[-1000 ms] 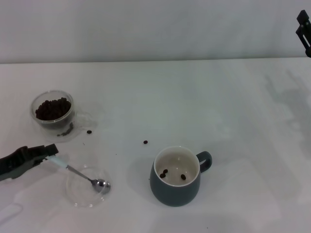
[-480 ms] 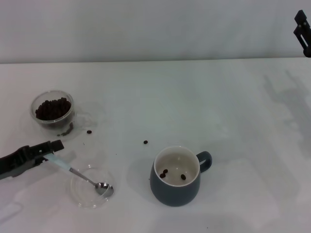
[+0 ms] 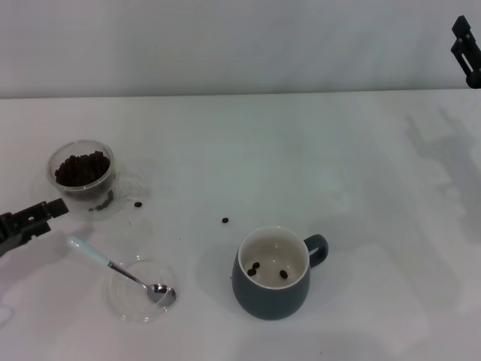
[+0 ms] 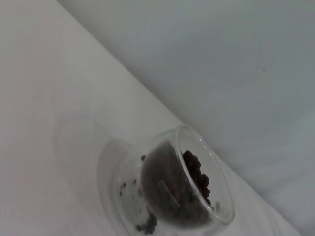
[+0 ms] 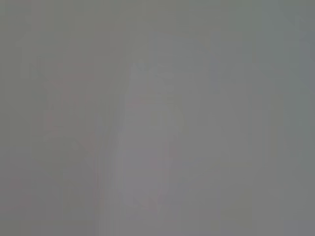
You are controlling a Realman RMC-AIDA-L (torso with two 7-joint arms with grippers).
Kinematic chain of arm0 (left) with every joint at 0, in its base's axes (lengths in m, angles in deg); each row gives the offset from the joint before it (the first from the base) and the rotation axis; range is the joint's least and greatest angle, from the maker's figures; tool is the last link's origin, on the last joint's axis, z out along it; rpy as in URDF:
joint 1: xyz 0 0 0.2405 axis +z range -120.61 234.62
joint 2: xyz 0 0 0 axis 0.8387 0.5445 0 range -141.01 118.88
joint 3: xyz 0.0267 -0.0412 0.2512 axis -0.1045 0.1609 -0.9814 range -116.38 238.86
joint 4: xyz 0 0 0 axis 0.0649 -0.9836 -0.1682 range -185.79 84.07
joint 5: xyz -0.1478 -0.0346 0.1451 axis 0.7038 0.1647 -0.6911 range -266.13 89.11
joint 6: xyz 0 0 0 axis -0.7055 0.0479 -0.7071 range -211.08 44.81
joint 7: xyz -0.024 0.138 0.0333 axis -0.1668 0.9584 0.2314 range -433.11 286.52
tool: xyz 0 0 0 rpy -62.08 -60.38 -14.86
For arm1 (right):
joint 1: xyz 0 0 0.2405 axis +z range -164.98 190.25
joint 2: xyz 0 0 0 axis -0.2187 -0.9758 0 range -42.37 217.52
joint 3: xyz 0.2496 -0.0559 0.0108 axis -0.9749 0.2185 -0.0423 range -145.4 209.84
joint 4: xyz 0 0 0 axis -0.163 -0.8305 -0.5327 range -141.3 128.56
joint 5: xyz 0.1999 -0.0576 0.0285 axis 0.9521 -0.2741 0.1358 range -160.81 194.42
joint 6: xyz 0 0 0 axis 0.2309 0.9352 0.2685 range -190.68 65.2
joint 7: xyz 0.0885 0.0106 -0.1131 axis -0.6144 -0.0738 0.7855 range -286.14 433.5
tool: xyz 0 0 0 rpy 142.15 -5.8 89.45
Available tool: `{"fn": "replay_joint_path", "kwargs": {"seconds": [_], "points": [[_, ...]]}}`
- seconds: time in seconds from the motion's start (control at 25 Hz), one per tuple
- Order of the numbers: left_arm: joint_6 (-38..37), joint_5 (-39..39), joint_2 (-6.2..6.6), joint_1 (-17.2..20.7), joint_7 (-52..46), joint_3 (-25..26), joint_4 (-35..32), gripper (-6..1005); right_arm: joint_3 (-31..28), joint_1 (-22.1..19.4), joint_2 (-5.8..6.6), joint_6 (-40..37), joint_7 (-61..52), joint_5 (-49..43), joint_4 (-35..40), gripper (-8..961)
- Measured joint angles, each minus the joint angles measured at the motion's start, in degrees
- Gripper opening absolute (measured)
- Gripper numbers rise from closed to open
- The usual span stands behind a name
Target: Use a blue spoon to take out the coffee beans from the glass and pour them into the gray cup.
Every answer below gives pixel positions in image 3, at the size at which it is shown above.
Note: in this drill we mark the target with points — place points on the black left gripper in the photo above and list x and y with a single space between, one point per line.
9 229

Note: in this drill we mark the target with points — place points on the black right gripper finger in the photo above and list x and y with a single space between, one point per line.
469 56

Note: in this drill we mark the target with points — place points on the clear glass saucer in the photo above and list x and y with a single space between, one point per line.
124 308

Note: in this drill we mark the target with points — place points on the coffee beans pile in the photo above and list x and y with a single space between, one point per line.
82 169

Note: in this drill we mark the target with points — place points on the dark blue ceramic mug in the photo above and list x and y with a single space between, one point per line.
263 304

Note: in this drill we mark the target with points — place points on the clear double-wall glass cup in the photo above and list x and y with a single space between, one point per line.
126 186

